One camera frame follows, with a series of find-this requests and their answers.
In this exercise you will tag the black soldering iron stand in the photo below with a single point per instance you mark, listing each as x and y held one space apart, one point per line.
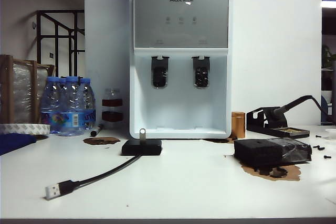
287 132

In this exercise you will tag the brown paper with black pieces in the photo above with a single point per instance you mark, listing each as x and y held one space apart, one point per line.
291 172

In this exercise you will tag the small round wall fixture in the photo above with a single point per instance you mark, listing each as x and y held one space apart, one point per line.
33 25

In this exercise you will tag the blue cloth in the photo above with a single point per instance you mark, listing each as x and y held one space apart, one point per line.
13 142

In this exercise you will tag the white AUX water dispenser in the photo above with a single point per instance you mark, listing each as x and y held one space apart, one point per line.
181 24

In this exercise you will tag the black sponge block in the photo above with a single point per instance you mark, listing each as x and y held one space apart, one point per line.
257 151

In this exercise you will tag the clear jar with red bands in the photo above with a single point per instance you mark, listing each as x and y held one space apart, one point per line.
112 102

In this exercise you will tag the ceiling light strip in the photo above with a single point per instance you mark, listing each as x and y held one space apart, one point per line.
330 2

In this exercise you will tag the silver USB flash drive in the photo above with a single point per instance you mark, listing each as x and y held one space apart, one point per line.
142 137

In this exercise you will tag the black USB hub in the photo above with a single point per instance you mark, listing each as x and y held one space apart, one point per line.
153 148

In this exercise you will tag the black soldering iron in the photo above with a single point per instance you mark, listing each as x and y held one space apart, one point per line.
288 104

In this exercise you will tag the gold metal cylinder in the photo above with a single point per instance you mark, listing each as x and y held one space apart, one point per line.
238 124

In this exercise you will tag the black stair railing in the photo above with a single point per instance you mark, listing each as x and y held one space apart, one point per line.
39 40

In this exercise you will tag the black marker pen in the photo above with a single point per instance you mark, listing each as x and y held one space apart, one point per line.
95 130

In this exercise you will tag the small dark wall plate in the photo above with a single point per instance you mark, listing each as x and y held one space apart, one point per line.
51 55

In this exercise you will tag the wooden crate with plastic wrap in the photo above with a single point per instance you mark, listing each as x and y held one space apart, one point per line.
22 90

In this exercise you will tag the blue round background object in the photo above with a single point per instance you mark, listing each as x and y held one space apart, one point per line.
325 107

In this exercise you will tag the white double-sided tape roll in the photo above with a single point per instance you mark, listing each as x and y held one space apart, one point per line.
23 128

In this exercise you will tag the black foam scrap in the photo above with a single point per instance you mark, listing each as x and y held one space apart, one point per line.
264 171
279 172

